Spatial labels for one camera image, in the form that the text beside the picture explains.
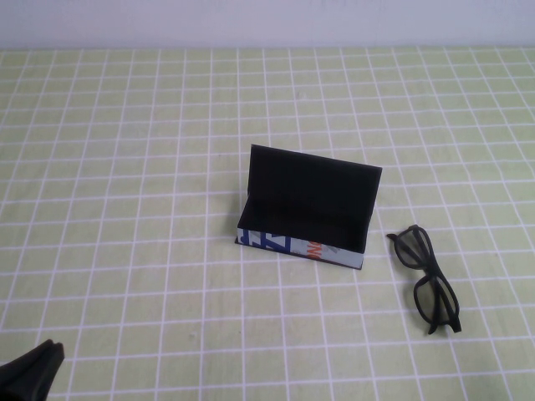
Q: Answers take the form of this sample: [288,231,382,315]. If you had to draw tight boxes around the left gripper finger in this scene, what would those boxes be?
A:
[0,341,66,401]
[0,338,54,388]

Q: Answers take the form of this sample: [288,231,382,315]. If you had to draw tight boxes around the black frame glasses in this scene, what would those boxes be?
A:
[385,224,464,337]

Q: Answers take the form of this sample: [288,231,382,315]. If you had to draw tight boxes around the green grid tablecloth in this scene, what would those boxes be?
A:
[0,44,535,401]

